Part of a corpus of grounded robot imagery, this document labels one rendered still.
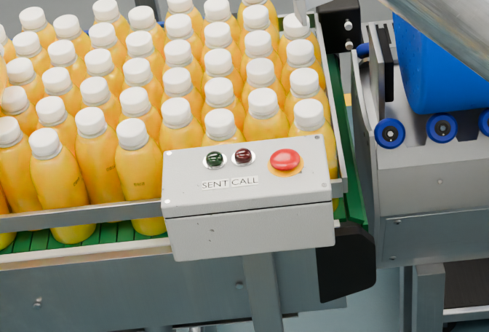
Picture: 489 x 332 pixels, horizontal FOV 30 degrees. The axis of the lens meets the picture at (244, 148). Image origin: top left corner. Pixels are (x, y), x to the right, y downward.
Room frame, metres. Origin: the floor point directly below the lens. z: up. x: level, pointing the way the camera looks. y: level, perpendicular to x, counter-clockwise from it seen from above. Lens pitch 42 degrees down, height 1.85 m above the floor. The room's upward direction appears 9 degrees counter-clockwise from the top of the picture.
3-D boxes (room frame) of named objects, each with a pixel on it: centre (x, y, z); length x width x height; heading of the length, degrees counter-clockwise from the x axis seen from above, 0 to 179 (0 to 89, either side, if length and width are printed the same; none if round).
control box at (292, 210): (0.80, 0.00, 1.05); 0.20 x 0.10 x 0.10; 86
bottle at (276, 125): (0.96, -0.03, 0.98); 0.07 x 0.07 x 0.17
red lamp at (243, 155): (0.82, 0.00, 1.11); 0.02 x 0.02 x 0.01
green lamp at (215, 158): (0.82, 0.04, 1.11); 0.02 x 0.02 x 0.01
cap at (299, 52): (1.05, -0.10, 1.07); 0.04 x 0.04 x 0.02
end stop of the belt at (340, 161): (1.08, -0.14, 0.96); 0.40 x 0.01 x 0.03; 176
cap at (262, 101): (0.96, -0.03, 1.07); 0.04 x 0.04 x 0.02
